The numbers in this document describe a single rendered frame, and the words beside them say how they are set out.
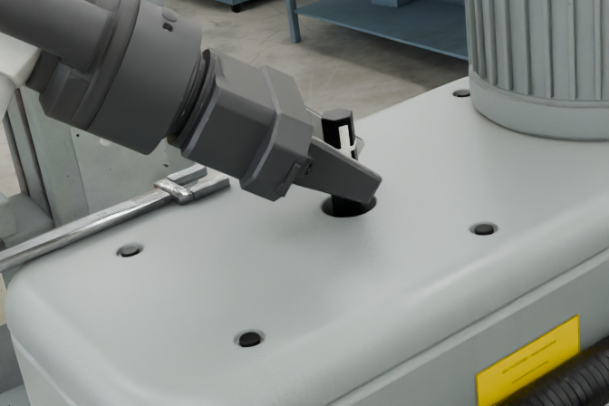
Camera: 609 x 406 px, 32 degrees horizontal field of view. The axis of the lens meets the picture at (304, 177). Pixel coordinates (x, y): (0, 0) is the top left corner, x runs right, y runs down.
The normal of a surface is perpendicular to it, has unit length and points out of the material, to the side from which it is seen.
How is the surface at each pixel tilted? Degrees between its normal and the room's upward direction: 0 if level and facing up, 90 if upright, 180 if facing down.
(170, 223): 0
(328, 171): 91
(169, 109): 87
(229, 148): 91
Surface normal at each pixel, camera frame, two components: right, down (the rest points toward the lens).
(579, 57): -0.40, 0.43
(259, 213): -0.13, -0.90
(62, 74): -0.56, 0.12
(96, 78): 0.17, 0.37
